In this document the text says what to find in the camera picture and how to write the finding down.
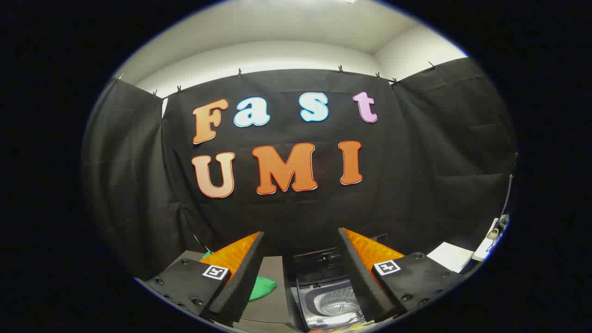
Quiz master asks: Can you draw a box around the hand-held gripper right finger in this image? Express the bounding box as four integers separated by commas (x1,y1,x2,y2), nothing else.
338,227,463,323

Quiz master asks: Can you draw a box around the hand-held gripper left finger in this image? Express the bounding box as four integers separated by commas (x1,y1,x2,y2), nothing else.
144,231,265,324

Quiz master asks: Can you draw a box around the green cloth garment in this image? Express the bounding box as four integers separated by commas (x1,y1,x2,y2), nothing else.
202,251,277,302

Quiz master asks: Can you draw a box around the small grey washing machine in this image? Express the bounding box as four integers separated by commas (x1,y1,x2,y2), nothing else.
295,275,373,331

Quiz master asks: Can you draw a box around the white flat board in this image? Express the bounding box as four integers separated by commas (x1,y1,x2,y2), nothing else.
426,242,475,273

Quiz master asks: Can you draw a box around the black backdrop cloth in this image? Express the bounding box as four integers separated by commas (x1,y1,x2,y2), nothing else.
82,56,518,283

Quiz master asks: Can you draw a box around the white power strip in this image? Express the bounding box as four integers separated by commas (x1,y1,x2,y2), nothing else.
473,217,504,262

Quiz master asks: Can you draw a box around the row of black clips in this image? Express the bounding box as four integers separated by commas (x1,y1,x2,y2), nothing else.
118,62,438,99

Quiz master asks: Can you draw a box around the thin grey cable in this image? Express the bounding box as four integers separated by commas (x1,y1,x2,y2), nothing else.
501,173,515,220

